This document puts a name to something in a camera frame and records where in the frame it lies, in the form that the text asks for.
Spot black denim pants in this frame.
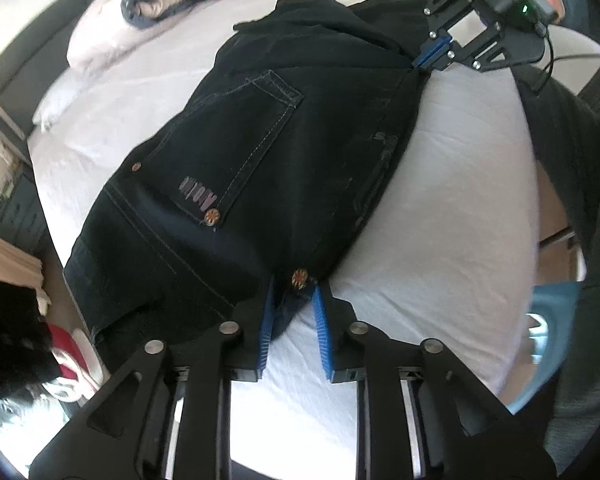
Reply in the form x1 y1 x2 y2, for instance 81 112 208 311
65 0 428 369

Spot dark left nightstand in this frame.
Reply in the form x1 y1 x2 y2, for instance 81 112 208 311
0 164 47 255

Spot rolled white grey duvet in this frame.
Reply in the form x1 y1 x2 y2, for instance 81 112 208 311
67 0 198 74

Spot beige curtain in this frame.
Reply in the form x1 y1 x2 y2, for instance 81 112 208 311
0 238 48 299

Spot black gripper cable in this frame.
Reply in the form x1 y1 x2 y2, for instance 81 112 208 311
509 19 600 97

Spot dark grey upholstered headboard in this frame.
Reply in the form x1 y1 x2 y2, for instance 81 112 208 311
0 0 92 158

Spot white bed sheet mattress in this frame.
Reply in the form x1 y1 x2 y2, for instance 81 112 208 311
29 0 539 479

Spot white pillow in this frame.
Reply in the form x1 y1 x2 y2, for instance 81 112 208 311
32 68 91 131

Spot black hanging garment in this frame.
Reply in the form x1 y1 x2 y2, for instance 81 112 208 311
0 281 61 399

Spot red and white object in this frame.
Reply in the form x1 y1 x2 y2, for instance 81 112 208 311
42 323 109 405

